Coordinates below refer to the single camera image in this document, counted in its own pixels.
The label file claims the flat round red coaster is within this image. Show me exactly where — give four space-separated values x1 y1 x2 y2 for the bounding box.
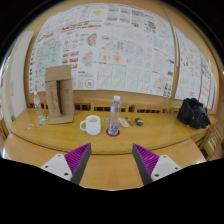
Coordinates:
105 128 121 137

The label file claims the red-labelled clear water bottle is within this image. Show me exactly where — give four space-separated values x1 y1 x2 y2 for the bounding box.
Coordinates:
33 91 44 119

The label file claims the brown cardboard box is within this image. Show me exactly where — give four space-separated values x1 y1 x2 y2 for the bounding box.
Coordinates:
44 64 75 126

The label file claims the white ceramic mug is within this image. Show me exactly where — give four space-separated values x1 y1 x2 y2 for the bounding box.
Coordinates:
79 114 102 136

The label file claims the large map and diagram poster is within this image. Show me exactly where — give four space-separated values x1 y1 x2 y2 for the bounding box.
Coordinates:
29 3 176 99

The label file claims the black and yellow tape measure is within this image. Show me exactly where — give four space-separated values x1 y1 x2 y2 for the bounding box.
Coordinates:
134 117 145 127

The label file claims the clear white-capped water bottle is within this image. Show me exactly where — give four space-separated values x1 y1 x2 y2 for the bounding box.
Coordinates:
107 95 122 136

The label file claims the black bag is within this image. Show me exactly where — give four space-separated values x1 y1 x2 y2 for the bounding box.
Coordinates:
176 97 212 130

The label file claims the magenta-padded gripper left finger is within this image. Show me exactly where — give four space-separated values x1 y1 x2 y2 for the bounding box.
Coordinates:
40 142 92 185

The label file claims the narrow diagram wall poster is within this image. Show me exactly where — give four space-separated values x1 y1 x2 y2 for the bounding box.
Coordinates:
173 26 218 111

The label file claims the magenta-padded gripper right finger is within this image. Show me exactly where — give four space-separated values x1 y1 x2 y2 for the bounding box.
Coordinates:
131 143 183 186

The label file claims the wooden chair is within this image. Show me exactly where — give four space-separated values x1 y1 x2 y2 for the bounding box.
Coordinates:
199 123 224 161

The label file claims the small white remote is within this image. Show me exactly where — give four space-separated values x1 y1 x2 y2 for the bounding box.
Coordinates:
118 117 130 128

